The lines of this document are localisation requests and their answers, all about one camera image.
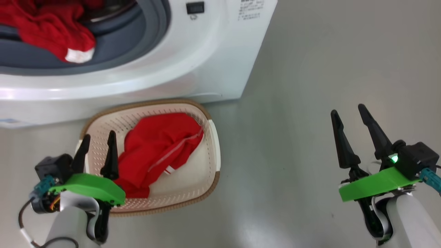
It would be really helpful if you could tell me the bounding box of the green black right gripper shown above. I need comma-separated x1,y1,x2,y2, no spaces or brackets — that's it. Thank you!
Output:
330,103,421,246

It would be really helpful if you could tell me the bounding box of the cream perforated laundry basket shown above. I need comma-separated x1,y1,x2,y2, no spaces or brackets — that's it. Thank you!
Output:
79,99,221,217

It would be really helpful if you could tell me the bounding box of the grey rubber door seal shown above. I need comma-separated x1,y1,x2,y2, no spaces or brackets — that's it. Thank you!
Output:
0,0,172,76

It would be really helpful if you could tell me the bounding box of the red knit garment white cuff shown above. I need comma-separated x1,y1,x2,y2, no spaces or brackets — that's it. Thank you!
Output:
0,0,104,64

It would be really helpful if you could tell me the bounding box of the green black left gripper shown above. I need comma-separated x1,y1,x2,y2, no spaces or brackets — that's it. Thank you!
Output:
31,131,126,213

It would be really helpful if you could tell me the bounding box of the teal camera connector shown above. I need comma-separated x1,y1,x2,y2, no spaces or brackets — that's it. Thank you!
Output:
34,175,57,198
419,168,441,193

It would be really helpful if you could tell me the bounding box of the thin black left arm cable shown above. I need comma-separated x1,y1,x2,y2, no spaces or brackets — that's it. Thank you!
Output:
18,198,80,248

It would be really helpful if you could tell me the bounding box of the steel washer drum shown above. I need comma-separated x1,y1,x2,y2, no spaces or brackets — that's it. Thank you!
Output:
79,0,138,23

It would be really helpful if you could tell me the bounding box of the teal left camera connector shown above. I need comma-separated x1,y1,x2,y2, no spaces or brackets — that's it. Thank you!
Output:
34,175,57,198

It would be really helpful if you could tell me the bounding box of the teal right camera connector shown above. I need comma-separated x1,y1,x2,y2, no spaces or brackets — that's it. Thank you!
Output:
419,168,441,193

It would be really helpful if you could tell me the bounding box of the white front-load washing machine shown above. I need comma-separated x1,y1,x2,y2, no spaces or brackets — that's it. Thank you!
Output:
0,0,278,128

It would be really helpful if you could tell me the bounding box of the red garment with white stripe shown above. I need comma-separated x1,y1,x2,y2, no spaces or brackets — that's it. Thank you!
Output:
113,113,204,199

